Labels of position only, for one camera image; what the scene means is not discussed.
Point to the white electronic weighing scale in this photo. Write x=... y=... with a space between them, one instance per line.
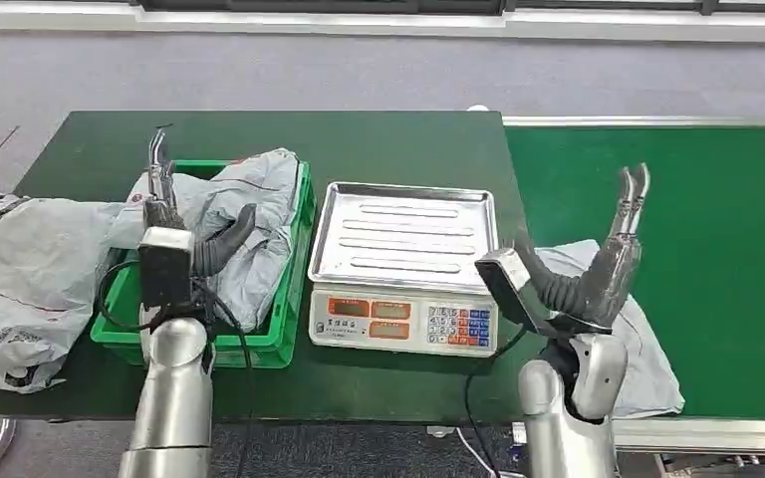
x=389 y=323

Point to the steel scale tray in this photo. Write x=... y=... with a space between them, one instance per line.
x=402 y=237

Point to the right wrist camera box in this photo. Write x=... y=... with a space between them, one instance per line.
x=508 y=284

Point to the grey parcel bag red print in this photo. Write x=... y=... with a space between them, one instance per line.
x=257 y=198

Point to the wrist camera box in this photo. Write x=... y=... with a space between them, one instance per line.
x=508 y=284
x=165 y=270

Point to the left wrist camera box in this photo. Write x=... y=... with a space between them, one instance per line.
x=165 y=270

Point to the pale grey parcel bag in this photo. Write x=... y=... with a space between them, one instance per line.
x=646 y=369

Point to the green plastic crate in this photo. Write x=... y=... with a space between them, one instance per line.
x=290 y=290

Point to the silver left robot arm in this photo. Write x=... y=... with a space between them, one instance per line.
x=174 y=402

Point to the green belt conveyor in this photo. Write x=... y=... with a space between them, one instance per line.
x=719 y=231

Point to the large grey parcel bag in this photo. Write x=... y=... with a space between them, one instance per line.
x=26 y=284

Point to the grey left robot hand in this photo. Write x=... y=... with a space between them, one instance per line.
x=224 y=247

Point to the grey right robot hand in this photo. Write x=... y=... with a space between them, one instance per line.
x=603 y=290

